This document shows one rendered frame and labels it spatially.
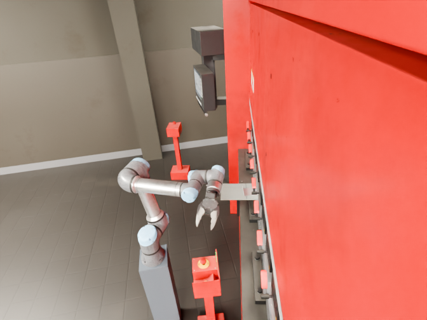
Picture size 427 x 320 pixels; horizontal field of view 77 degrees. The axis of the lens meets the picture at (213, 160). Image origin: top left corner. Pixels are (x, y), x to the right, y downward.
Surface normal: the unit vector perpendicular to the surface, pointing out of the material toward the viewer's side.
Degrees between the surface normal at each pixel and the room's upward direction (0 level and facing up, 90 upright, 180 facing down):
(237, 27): 90
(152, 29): 90
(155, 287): 90
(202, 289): 90
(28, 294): 0
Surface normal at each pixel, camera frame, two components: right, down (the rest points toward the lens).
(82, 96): 0.18, 0.50
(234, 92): -0.07, 0.52
